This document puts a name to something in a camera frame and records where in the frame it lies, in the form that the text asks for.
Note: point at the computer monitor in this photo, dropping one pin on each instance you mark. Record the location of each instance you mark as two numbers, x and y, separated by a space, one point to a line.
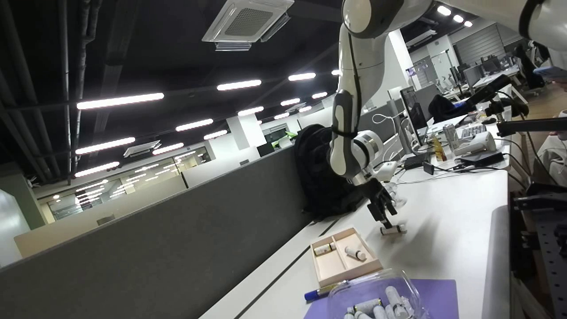
413 112

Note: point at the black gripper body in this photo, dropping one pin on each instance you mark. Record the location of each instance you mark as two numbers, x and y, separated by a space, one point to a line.
382 197

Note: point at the purple mat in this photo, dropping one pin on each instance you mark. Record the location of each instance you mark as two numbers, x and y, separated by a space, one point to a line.
436 298

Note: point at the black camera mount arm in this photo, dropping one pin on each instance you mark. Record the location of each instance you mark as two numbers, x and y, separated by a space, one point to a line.
525 124

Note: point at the ceiling air conditioner unit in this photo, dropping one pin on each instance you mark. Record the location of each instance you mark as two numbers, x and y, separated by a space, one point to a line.
249 23

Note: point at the white cylinder with black band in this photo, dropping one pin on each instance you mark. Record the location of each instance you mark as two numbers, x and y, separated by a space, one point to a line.
357 254
397 229
394 296
323 250
367 305

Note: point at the black backpack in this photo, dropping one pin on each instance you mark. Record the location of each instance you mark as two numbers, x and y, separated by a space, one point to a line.
321 170

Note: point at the white desk device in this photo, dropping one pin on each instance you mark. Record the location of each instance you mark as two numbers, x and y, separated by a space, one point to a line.
472 142

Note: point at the wooden segmented box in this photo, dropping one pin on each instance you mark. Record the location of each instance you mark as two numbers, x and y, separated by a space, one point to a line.
337 271

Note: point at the ceiling light strip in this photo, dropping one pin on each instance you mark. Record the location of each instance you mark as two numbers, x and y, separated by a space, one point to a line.
98 169
240 85
302 77
105 146
121 100
250 110
195 124

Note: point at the grey partition panel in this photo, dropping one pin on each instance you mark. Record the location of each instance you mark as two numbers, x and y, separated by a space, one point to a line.
148 254

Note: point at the clear plastic container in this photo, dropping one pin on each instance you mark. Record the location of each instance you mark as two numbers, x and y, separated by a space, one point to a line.
413 294

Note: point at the blue marker cap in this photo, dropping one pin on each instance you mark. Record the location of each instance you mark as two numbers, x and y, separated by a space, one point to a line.
312 294

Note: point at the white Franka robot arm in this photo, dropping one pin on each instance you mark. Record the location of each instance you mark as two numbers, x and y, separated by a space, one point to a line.
360 89

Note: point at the black perforated mounting board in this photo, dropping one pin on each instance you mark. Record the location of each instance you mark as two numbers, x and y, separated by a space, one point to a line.
550 259

